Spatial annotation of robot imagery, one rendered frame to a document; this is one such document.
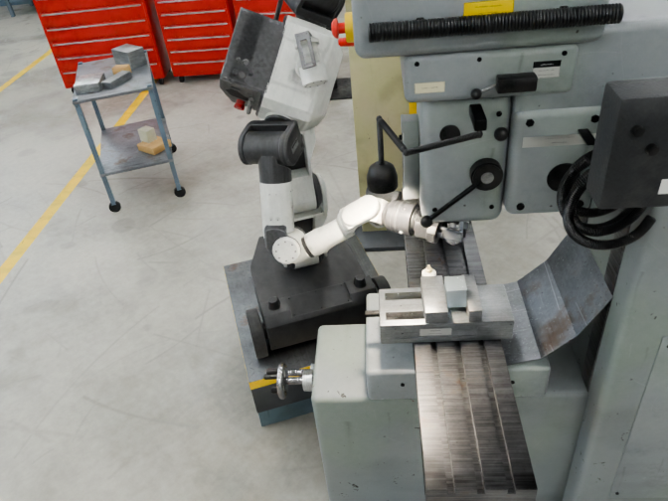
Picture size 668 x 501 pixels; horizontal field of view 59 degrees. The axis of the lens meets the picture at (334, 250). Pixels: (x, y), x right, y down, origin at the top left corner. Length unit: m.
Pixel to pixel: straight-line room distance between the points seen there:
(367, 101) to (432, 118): 1.96
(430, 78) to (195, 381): 2.11
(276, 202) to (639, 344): 0.98
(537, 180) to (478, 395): 0.53
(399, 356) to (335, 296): 0.70
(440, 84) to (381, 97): 2.00
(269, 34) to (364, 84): 1.59
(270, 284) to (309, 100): 1.06
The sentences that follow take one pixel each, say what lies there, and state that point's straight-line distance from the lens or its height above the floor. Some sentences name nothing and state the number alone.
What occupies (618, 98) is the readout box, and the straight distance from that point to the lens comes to 1.06.
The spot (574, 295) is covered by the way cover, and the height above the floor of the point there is 1.03.
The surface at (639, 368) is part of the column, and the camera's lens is 1.69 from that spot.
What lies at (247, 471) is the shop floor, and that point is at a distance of 2.60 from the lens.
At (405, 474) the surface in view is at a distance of 2.07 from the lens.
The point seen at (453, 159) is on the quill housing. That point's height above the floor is 1.49.
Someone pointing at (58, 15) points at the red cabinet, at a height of 0.80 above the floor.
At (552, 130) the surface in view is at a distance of 1.33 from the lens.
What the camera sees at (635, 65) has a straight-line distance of 1.33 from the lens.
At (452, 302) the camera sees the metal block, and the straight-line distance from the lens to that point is 1.59.
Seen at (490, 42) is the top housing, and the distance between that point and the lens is 1.21.
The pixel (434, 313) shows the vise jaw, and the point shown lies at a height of 1.07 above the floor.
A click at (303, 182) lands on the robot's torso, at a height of 1.09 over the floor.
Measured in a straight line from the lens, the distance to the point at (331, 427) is 1.87.
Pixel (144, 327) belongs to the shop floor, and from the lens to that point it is 3.35.
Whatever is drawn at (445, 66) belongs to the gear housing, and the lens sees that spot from 1.23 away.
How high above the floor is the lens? 2.12
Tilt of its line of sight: 37 degrees down
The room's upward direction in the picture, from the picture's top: 7 degrees counter-clockwise
